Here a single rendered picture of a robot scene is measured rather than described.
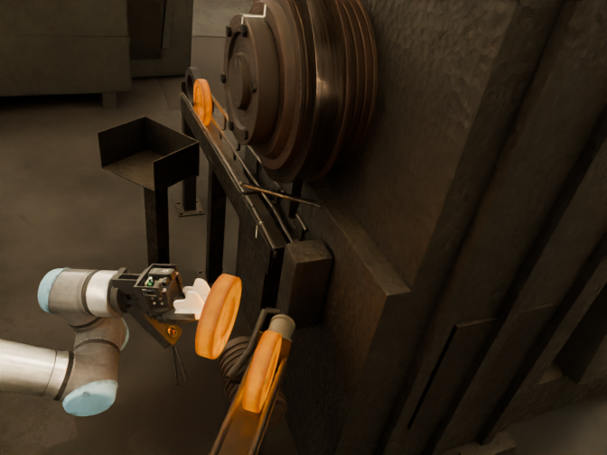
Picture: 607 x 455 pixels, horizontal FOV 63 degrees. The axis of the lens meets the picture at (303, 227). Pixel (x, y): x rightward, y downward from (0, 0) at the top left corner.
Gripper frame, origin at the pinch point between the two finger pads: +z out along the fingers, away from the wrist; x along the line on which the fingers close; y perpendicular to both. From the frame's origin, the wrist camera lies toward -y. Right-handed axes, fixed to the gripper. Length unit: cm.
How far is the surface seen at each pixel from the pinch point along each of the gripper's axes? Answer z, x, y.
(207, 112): -52, 114, -1
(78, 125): -183, 193, -32
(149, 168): -59, 76, -7
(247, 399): 5.0, -7.8, -15.0
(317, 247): 11.1, 30.7, -7.3
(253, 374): 6.4, -5.6, -10.5
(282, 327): 5.6, 13.4, -16.9
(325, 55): 18, 32, 36
